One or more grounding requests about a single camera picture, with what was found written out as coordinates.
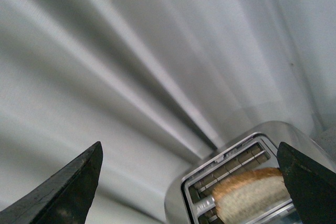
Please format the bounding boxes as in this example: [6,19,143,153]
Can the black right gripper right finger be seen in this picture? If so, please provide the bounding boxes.
[277,142,335,223]

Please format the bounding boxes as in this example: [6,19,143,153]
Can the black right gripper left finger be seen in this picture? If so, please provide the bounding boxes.
[1,142,102,223]

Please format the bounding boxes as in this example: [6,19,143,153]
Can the brown bread slice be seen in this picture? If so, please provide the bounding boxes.
[212,167,290,223]

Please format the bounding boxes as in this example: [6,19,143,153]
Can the beige two-slot toaster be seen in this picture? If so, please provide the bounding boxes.
[164,121,335,223]

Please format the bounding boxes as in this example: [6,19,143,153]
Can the grey pleated curtain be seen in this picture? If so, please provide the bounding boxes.
[1,0,335,223]

